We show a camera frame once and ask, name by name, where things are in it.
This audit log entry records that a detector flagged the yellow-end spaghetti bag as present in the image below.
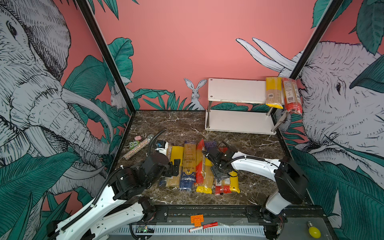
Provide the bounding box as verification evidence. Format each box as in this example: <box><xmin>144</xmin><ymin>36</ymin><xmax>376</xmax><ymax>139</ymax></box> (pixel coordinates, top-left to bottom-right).
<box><xmin>229</xmin><ymin>171</ymin><xmax>241</xmax><ymax>194</ymax></box>

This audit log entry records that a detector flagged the yellow-top spaghetti bag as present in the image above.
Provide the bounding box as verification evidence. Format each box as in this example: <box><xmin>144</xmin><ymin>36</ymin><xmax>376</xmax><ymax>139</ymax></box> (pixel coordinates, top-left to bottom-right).
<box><xmin>266</xmin><ymin>77</ymin><xmax>283</xmax><ymax>109</ymax></box>

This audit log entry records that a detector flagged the red double spaghetti bag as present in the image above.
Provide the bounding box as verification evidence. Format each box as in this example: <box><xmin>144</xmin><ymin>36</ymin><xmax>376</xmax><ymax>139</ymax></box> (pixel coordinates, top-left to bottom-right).
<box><xmin>282</xmin><ymin>78</ymin><xmax>303</xmax><ymax>115</ymax></box>

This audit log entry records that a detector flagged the blue portrait spaghetti bag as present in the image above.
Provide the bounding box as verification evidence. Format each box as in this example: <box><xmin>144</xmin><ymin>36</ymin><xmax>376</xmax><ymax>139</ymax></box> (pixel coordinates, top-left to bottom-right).
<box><xmin>205</xmin><ymin>141</ymin><xmax>218</xmax><ymax>152</ymax></box>

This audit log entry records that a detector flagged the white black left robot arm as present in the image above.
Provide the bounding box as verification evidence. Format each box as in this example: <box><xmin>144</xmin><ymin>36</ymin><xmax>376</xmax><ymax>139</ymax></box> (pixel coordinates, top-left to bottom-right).
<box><xmin>47</xmin><ymin>152</ymin><xmax>181</xmax><ymax>240</ymax></box>

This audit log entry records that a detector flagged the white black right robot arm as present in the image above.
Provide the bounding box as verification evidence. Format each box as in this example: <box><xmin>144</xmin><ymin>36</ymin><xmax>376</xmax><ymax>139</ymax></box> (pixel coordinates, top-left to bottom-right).
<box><xmin>203</xmin><ymin>147</ymin><xmax>309</xmax><ymax>222</ymax></box>

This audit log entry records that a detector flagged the white two-tier shelf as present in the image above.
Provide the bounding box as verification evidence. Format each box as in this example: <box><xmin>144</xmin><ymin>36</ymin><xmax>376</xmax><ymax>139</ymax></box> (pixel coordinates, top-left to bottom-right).
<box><xmin>205</xmin><ymin>78</ymin><xmax>278</xmax><ymax>135</ymax></box>

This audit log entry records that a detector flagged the clear blue-end spaghetti bag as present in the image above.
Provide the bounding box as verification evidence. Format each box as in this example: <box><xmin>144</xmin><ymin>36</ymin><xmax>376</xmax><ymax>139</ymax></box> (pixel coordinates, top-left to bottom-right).
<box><xmin>159</xmin><ymin>177</ymin><xmax>168</xmax><ymax>188</ymax></box>

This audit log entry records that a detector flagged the plain yellow spaghetti bag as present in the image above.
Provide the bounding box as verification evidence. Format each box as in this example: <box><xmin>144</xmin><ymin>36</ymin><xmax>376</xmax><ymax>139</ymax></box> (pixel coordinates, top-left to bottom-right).
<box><xmin>196</xmin><ymin>159</ymin><xmax>214</xmax><ymax>194</ymax></box>

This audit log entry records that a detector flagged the red yellow narrow spaghetti bag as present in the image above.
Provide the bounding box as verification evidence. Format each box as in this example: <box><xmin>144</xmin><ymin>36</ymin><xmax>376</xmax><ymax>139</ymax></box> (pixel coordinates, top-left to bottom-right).
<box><xmin>195</xmin><ymin>140</ymin><xmax>205</xmax><ymax>186</ymax></box>

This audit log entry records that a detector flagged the yellow label spaghetti bag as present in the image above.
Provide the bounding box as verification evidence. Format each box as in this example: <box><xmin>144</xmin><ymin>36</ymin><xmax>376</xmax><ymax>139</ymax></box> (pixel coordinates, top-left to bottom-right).
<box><xmin>166</xmin><ymin>146</ymin><xmax>184</xmax><ymax>189</ymax></box>

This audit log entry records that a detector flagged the glitter silver microphone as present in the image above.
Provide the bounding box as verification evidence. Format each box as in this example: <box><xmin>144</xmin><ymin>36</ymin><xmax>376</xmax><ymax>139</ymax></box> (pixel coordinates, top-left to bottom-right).
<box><xmin>123</xmin><ymin>135</ymin><xmax>154</xmax><ymax>160</ymax></box>

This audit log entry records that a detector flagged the green number toy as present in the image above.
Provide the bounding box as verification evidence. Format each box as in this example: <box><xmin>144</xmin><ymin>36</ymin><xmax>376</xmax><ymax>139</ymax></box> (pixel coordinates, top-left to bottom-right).
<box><xmin>129</xmin><ymin>141</ymin><xmax>140</xmax><ymax>150</ymax></box>

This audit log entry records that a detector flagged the blue-bottom spaghetti bag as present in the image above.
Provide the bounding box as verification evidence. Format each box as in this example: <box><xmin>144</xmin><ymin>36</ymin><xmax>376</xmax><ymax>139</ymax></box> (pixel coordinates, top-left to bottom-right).
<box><xmin>180</xmin><ymin>141</ymin><xmax>197</xmax><ymax>192</ymax></box>

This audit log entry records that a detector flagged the orange plastic block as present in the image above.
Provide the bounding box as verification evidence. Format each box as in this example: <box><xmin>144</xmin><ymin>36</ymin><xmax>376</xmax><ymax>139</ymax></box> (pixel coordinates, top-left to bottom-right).
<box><xmin>190</xmin><ymin>215</ymin><xmax>204</xmax><ymax>227</ymax></box>

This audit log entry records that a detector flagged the red white marker pen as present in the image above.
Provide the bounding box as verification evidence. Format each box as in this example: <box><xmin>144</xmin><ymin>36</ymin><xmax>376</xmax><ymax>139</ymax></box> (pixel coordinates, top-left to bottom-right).
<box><xmin>189</xmin><ymin>222</ymin><xmax>219</xmax><ymax>233</ymax></box>

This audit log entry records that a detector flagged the yellow light bulb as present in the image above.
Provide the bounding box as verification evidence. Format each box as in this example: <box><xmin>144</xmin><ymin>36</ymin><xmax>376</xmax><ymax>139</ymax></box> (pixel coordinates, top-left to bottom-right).
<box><xmin>307</xmin><ymin>222</ymin><xmax>322</xmax><ymax>239</ymax></box>

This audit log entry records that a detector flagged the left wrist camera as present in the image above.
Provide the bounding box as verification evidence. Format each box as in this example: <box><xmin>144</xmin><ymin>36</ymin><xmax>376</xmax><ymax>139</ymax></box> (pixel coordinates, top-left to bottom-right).
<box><xmin>155</xmin><ymin>140</ymin><xmax>169</xmax><ymax>155</ymax></box>

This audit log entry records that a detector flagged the white perforated cable tray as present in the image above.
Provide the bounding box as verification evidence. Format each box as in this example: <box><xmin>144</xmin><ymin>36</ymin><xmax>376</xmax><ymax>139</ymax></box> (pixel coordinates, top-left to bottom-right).
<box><xmin>112</xmin><ymin>225</ymin><xmax>266</xmax><ymax>238</ymax></box>

